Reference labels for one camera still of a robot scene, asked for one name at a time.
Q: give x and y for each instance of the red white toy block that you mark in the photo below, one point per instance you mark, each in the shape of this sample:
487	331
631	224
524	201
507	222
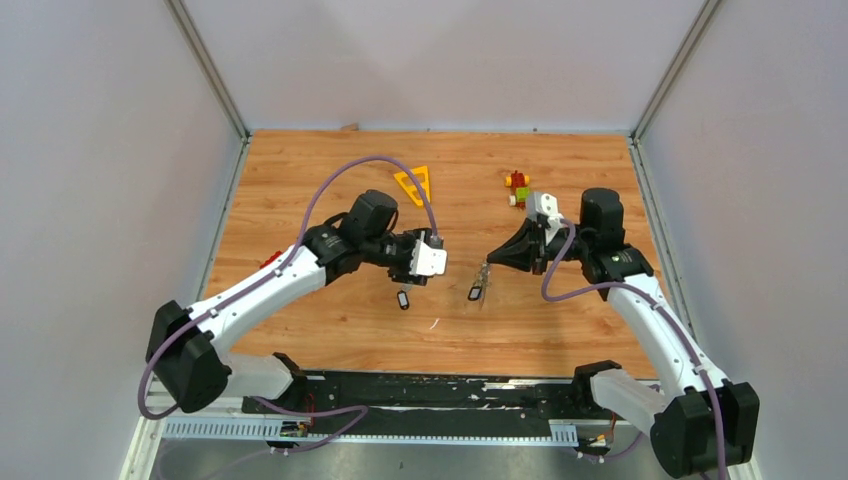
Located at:
271	259

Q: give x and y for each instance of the white slotted cable duct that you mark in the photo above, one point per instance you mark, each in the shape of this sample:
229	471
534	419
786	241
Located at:
280	430

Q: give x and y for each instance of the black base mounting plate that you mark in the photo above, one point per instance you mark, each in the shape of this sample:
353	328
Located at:
439	404

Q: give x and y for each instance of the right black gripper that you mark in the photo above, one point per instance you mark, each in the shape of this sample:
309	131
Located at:
525	249

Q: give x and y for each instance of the metal keyring with keys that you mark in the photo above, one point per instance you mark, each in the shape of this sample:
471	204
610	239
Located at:
481	284

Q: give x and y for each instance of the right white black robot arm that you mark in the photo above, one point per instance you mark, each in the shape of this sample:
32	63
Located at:
698	420

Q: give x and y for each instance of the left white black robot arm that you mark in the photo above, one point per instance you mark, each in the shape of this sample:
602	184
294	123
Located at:
190	348

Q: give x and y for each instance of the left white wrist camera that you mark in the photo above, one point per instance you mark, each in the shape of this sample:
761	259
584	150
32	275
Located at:
428	261

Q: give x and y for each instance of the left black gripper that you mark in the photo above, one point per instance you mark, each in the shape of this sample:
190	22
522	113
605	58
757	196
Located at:
403	276

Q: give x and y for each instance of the yellow triangular plastic piece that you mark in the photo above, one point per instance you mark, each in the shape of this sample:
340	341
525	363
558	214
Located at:
415	184

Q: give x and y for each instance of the red green toy block figure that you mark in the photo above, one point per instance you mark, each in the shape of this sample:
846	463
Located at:
519	185

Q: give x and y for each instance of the black key tag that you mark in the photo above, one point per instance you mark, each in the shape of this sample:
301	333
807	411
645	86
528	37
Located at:
474	293
403	300

